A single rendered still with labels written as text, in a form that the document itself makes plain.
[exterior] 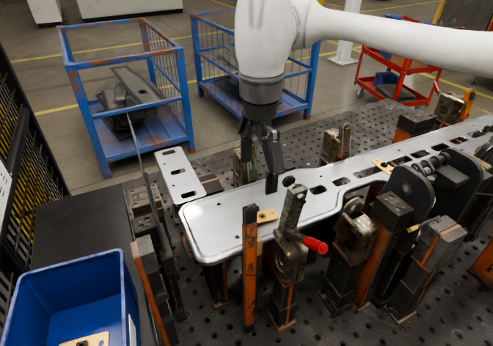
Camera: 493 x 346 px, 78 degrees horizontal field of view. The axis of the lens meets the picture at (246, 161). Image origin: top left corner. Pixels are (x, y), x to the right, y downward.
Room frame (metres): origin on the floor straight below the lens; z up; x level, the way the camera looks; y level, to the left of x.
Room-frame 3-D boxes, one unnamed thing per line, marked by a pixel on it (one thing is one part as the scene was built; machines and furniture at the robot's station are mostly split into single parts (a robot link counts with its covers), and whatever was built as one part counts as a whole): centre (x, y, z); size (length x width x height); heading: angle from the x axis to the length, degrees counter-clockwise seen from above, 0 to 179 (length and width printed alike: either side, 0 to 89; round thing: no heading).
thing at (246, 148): (0.66, 0.00, 1.16); 0.03 x 0.01 x 0.07; 115
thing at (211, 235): (0.81, -0.47, 1.00); 1.38 x 0.22 x 0.02; 115
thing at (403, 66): (3.21, -1.63, 0.49); 0.81 x 0.47 x 0.97; 14
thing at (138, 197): (0.60, 0.27, 0.88); 0.08 x 0.08 x 0.36; 25
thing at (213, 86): (3.25, -0.04, 0.47); 1.20 x 0.80 x 0.95; 31
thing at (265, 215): (0.56, -0.04, 1.01); 0.08 x 0.04 x 0.01; 109
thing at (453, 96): (1.22, -0.90, 0.88); 0.15 x 0.11 x 0.36; 25
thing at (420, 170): (0.57, -0.45, 0.94); 0.18 x 0.13 x 0.49; 115
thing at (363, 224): (0.50, -0.27, 0.88); 0.11 x 0.09 x 0.37; 25
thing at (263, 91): (0.60, -0.03, 1.37); 0.09 x 0.09 x 0.06
